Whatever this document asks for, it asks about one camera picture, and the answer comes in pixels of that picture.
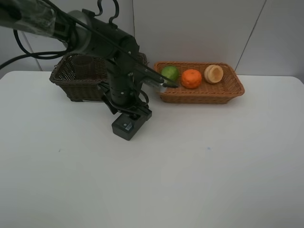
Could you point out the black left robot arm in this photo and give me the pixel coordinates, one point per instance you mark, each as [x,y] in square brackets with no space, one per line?
[83,34]

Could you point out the purple translucent plastic cup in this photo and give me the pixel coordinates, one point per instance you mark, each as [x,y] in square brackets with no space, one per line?
[84,67]

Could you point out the orange mandarin fruit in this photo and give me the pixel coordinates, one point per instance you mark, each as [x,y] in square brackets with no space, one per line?
[191,79]

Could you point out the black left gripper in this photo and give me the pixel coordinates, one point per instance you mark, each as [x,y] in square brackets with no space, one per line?
[121,93]

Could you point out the green lime fruit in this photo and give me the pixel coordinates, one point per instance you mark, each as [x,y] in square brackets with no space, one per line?
[170,72]

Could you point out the dark grey bottle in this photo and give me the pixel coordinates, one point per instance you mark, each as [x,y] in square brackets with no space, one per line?
[126,126]

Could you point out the dark brown wicker basket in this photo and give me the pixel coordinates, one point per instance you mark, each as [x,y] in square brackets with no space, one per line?
[79,84]

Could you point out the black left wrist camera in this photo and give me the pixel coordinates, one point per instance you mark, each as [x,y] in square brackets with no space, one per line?
[154,79]

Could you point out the orange wicker basket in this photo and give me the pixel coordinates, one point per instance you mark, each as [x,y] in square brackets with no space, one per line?
[220,93]

